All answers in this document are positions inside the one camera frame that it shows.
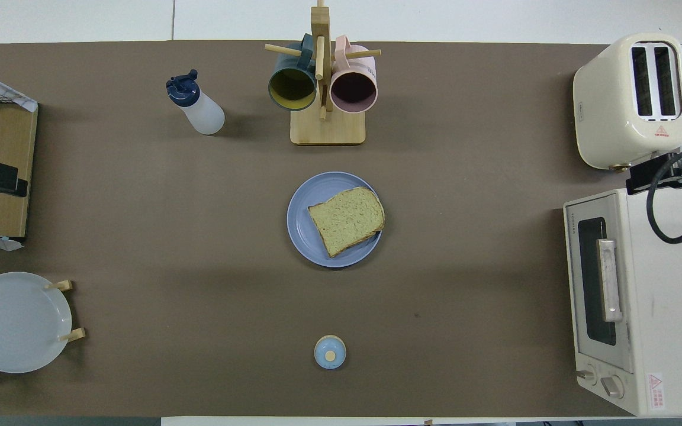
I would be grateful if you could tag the translucent bottle navy cap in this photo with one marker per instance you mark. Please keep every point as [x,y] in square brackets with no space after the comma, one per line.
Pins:
[202,112]

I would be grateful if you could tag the toasted bread slice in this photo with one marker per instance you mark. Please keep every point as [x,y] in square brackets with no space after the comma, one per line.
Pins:
[347,222]

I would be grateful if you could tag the wooden plate rack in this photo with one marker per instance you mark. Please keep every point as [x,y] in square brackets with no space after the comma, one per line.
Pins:
[60,285]

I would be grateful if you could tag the pale grey plate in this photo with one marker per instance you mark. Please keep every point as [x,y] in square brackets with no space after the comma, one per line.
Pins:
[9,319]

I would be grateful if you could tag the blue round plate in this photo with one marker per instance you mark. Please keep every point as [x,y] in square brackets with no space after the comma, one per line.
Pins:
[302,231]

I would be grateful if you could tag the cream two-slot toaster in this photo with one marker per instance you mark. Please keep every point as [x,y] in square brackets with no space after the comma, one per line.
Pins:
[607,106]

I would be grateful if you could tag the white toaster oven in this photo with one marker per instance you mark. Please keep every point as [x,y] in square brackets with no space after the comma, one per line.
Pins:
[666,325]

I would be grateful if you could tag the brown table mat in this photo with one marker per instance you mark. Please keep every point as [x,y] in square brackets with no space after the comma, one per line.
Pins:
[465,296]

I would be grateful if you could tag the pink mug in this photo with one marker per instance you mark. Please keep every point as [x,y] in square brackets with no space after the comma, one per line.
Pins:
[353,89]

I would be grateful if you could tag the teal mug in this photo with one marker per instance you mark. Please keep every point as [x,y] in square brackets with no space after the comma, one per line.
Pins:
[292,89]

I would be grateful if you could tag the wooden mug rack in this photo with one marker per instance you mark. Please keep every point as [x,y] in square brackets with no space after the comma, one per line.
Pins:
[329,130]

